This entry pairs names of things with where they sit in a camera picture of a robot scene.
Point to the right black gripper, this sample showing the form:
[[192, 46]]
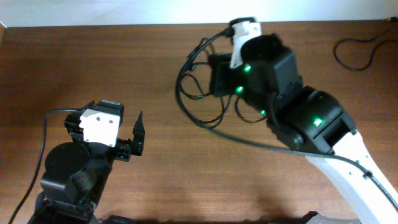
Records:
[[221, 76]]

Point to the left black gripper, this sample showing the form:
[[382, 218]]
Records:
[[125, 146]]

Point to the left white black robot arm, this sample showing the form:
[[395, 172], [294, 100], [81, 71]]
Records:
[[76, 172]]

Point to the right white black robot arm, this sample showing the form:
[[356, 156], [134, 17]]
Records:
[[311, 122]]

